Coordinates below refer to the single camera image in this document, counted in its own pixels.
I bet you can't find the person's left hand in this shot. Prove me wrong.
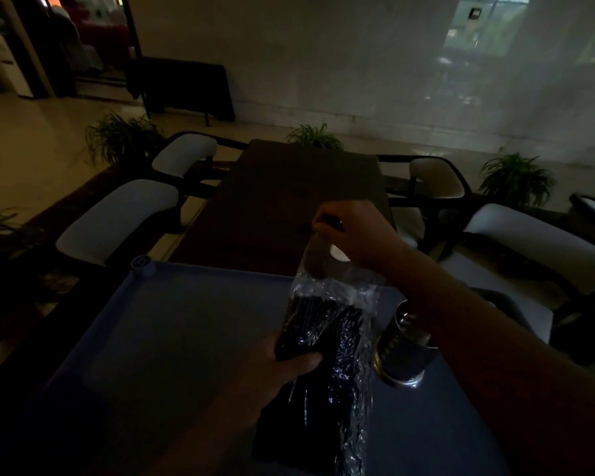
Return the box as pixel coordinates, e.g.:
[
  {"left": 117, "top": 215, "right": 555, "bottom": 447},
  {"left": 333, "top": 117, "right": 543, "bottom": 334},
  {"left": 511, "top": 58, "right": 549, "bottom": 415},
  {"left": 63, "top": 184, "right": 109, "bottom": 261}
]
[{"left": 227, "top": 332, "right": 324, "bottom": 426}]

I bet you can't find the person's right hand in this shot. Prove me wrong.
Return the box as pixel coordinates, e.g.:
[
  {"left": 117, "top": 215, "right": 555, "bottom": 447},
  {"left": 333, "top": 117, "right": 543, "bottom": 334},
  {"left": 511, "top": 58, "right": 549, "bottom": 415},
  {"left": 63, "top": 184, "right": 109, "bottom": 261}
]
[{"left": 311, "top": 200, "right": 411, "bottom": 284}]

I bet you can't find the clear bag of black straws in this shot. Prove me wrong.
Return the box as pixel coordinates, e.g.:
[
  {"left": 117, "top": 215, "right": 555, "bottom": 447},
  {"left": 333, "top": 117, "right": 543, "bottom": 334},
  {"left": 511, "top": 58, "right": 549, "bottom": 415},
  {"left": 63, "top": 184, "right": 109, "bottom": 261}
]
[{"left": 252, "top": 232, "right": 383, "bottom": 476}]

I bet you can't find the person's left forearm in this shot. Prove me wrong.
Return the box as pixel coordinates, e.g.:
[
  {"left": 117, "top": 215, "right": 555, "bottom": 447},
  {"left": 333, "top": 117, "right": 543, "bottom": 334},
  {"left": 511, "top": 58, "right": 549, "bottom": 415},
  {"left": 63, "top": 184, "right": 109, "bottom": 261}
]
[{"left": 144, "top": 391, "right": 268, "bottom": 476}]

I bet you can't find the person's right forearm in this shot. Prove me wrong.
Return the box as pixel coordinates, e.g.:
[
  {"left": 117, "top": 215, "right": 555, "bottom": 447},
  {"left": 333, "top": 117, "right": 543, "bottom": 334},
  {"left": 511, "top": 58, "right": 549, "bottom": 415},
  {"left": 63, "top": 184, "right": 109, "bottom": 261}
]
[{"left": 384, "top": 250, "right": 595, "bottom": 476}]

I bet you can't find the dark brown table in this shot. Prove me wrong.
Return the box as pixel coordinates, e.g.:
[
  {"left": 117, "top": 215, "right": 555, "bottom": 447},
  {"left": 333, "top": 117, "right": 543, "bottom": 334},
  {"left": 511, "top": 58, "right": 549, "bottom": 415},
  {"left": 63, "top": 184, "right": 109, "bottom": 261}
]
[{"left": 170, "top": 139, "right": 396, "bottom": 277}]

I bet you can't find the green potted plant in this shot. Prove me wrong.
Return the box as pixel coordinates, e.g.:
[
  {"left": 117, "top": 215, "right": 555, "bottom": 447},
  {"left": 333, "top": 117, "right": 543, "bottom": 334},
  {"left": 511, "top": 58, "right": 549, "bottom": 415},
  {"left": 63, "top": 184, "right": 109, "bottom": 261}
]
[
  {"left": 0, "top": 208, "right": 40, "bottom": 303},
  {"left": 85, "top": 112, "right": 165, "bottom": 166},
  {"left": 478, "top": 151, "right": 557, "bottom": 210},
  {"left": 286, "top": 123, "right": 344, "bottom": 151}
]

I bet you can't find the shiny metal cup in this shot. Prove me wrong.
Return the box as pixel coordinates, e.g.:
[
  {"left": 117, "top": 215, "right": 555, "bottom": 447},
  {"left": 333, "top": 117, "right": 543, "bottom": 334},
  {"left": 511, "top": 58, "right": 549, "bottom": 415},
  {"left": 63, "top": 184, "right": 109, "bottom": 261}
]
[{"left": 373, "top": 299, "right": 439, "bottom": 389}]

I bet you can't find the white cushioned black chair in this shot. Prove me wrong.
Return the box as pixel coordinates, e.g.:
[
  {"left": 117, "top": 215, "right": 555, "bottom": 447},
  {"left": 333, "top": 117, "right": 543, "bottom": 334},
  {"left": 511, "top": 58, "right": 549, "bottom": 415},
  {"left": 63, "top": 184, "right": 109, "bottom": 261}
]
[
  {"left": 150, "top": 132, "right": 249, "bottom": 200},
  {"left": 377, "top": 154, "right": 473, "bottom": 253},
  {"left": 569, "top": 192, "right": 595, "bottom": 228},
  {"left": 56, "top": 179, "right": 181, "bottom": 273},
  {"left": 439, "top": 203, "right": 595, "bottom": 345}
]

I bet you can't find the blue plastic cart tray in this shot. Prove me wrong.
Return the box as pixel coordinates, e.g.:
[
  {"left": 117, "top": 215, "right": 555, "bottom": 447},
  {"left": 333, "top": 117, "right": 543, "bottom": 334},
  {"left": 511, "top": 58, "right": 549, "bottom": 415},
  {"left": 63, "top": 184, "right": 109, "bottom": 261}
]
[{"left": 0, "top": 256, "right": 514, "bottom": 476}]

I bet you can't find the black draped table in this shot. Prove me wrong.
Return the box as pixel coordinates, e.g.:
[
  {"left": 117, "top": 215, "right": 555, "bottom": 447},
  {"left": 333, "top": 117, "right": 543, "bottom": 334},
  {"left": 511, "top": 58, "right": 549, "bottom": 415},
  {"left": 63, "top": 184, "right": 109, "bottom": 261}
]
[{"left": 125, "top": 57, "right": 236, "bottom": 127}]

